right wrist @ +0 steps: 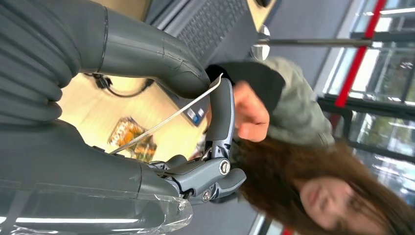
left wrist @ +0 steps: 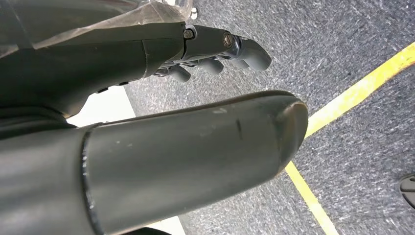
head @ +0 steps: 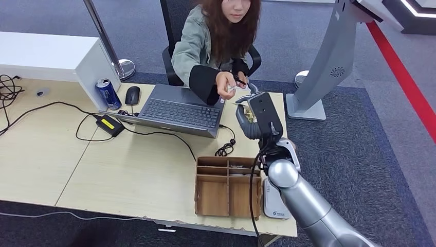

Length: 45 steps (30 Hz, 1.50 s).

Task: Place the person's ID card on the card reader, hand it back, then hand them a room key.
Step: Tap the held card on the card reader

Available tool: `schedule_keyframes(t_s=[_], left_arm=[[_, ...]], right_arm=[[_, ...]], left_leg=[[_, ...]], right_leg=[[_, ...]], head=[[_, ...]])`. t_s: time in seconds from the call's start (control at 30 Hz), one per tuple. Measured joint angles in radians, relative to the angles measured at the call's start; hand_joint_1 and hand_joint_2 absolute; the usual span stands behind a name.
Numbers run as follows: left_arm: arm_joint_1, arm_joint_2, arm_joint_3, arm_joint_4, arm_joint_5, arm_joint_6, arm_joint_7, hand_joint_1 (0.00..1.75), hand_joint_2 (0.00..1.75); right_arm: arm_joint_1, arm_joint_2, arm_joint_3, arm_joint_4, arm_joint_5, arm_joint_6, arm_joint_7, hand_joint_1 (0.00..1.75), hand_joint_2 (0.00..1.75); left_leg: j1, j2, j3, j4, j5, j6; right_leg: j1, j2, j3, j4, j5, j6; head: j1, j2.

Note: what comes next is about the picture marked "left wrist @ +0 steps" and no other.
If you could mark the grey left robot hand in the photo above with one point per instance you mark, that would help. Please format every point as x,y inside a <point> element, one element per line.
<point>181,155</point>

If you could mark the small chrome floor object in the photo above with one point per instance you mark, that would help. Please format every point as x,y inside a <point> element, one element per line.
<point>194,13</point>

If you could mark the clear plastic film wrap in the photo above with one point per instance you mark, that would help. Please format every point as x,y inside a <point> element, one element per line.
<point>149,13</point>

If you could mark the yellow floor tape line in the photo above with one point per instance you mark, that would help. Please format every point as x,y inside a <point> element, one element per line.
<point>360,87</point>

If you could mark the dark grey robot foot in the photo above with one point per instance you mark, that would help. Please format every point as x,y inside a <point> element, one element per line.
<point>408,191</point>

